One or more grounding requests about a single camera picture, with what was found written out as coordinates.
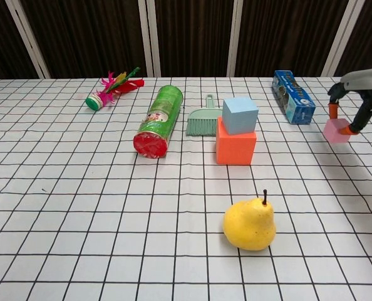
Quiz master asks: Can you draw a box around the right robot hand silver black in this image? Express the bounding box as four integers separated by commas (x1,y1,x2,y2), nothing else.
326,66,372,136

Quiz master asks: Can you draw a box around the small pink cube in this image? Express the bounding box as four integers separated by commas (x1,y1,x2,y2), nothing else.
323,117,352,144

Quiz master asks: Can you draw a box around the light blue foam cube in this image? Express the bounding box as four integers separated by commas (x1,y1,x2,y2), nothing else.
222,96,259,135

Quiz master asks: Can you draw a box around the long blue cardboard box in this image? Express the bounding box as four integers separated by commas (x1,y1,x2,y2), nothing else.
272,70,317,125

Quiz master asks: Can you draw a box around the orange foam cube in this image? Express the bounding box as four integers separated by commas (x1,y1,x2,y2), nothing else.
215,116,257,166

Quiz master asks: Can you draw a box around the mint green mini broom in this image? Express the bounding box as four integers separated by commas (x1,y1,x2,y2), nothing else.
185,94,224,137

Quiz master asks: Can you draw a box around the yellow pear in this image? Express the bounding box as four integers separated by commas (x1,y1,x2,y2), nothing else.
222,189,277,252

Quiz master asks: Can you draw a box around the green chip can red lid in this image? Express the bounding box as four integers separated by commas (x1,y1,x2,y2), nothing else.
133,85,184,159

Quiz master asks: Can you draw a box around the pink feather shuttlecock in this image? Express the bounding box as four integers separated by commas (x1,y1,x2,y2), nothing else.
85,66,145,111

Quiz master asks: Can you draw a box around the white black checkered tablecloth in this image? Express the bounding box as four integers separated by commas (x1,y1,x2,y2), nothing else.
0,76,372,301

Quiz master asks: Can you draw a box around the dark folding screen white frame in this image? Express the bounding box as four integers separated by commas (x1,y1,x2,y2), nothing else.
0,0,372,79

